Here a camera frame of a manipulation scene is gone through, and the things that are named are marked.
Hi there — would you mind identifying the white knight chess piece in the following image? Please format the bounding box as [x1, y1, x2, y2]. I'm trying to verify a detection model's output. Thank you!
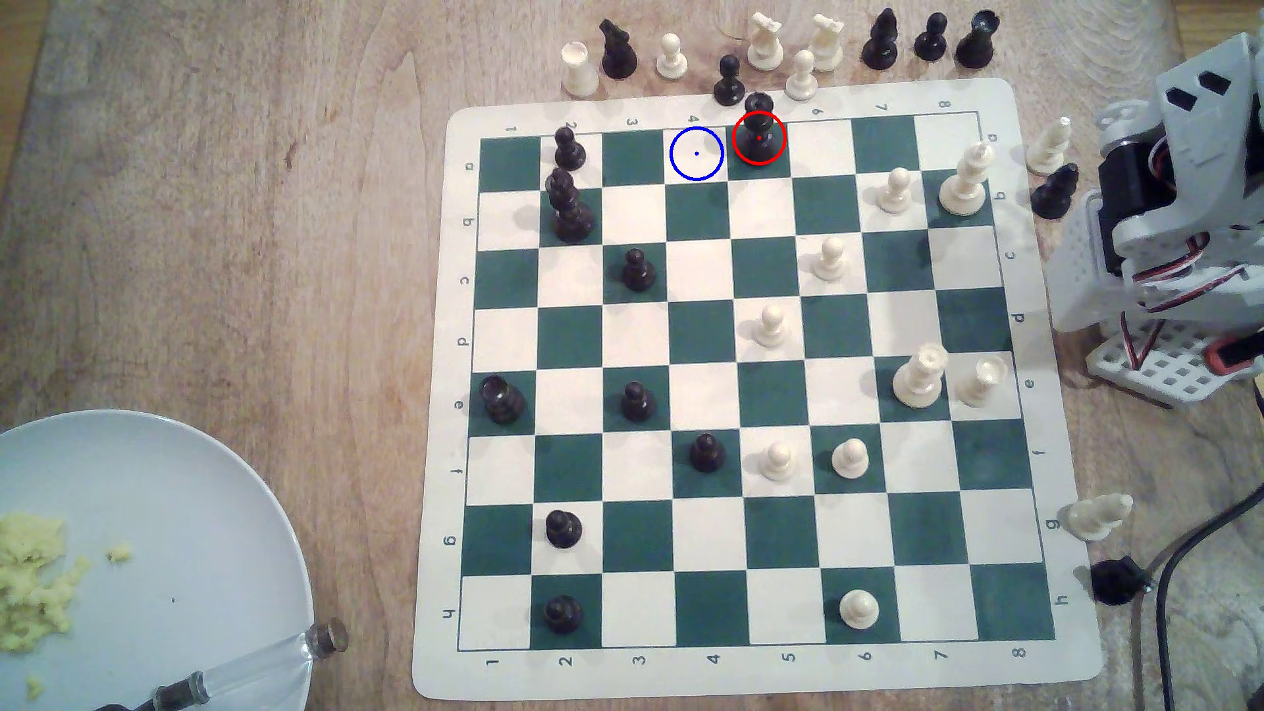
[747, 12, 785, 71]
[1065, 492, 1135, 542]
[810, 14, 847, 72]

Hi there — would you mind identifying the black bishop chess piece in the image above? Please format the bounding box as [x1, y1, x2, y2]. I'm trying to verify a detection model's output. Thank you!
[862, 8, 900, 70]
[1031, 163, 1080, 221]

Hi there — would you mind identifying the yellow crumbly food pile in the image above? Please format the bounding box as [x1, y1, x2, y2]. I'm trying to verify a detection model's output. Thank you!
[0, 512, 92, 655]

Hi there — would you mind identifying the black crowned chess piece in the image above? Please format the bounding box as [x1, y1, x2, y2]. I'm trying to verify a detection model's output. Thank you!
[739, 92, 781, 167]

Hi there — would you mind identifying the black knight chess piece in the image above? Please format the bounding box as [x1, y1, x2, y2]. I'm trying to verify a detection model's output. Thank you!
[599, 18, 639, 80]
[1091, 558, 1155, 606]

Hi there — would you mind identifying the red black clamp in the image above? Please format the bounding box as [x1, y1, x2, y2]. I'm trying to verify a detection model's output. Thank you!
[1209, 334, 1264, 377]

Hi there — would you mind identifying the white king chess piece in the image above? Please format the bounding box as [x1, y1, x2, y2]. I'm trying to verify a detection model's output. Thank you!
[938, 141, 997, 217]

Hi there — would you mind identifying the clear handled utensil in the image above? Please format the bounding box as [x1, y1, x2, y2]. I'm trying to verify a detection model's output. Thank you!
[93, 618, 351, 711]

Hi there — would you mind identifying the black cable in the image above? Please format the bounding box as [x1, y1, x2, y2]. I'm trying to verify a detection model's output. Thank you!
[1153, 508, 1264, 711]

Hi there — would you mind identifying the pale blue round plate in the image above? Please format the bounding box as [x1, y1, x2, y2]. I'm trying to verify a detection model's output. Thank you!
[0, 409, 315, 711]

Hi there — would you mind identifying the white bishop chess piece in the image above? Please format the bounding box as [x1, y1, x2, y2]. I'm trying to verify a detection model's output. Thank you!
[1026, 117, 1074, 176]

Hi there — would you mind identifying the black rook chess piece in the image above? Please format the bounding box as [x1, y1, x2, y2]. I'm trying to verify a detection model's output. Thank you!
[480, 376, 527, 427]
[955, 10, 999, 70]

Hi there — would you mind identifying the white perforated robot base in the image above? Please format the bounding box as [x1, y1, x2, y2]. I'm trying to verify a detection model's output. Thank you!
[1086, 316, 1264, 408]

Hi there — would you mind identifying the white queen chess piece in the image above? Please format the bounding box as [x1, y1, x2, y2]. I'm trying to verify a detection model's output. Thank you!
[893, 344, 950, 410]

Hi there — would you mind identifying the green white chess mat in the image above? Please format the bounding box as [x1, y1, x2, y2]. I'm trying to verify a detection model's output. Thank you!
[411, 77, 1104, 704]

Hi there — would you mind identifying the white rook chess piece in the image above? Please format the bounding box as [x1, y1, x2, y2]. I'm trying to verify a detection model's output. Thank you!
[561, 41, 602, 98]
[956, 355, 1011, 409]

